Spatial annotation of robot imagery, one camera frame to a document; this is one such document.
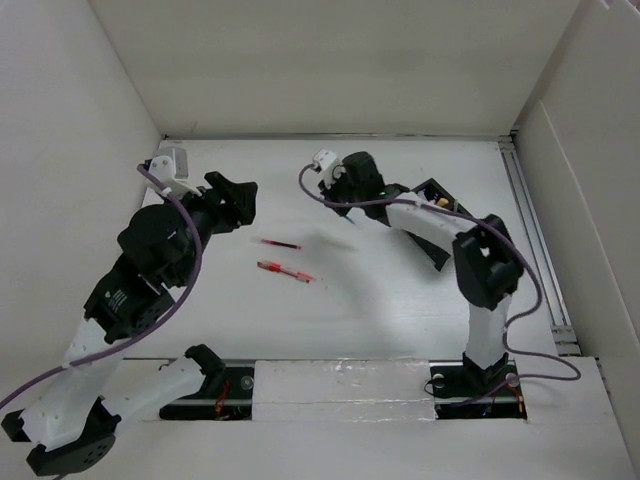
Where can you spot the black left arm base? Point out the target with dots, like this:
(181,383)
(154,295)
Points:
(226,393)

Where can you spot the pink ink refill pen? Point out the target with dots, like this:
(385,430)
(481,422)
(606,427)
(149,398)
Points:
(279,244)

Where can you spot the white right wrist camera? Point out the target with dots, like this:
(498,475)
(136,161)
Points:
(328,165)

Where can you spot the aluminium side rail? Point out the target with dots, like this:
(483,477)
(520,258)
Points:
(566,342)

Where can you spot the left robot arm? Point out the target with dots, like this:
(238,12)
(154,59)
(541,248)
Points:
(72,426)

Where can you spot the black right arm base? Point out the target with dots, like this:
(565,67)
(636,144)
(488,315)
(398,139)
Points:
(459,393)

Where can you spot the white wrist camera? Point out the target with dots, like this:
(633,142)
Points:
(169,166)
(328,165)

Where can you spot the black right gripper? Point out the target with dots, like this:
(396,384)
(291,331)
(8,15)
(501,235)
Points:
(340,175)

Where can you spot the black desk organizer box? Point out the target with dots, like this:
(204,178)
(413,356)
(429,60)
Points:
(432,191)

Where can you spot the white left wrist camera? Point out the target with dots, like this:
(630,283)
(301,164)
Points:
(169,166)

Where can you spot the red gel pen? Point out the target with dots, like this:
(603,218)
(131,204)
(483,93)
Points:
(280,269)

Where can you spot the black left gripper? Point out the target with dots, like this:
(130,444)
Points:
(235,202)

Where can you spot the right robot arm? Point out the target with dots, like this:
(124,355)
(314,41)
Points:
(487,272)

